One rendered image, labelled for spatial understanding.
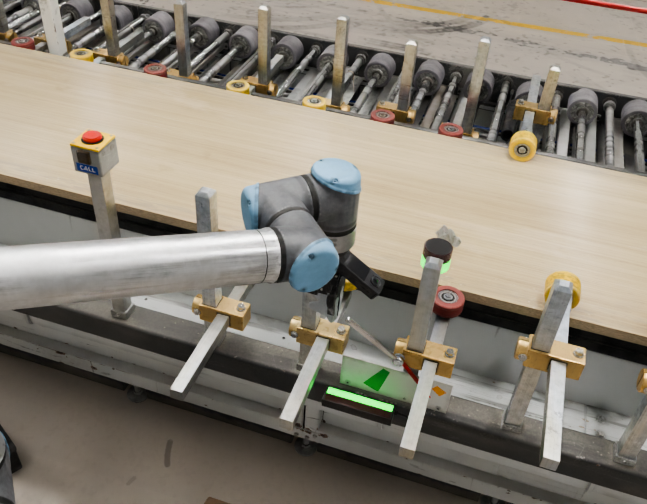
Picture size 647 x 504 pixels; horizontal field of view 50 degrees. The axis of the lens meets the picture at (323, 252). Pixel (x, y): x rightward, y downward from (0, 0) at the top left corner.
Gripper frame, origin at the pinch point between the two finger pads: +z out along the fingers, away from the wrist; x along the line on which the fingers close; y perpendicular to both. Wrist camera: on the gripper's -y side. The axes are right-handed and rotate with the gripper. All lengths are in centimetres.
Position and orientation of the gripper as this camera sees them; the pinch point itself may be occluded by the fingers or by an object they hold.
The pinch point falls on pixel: (335, 317)
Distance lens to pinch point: 146.1
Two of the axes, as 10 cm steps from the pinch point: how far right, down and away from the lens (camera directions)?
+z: -0.6, 7.7, 6.4
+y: -9.5, -2.4, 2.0
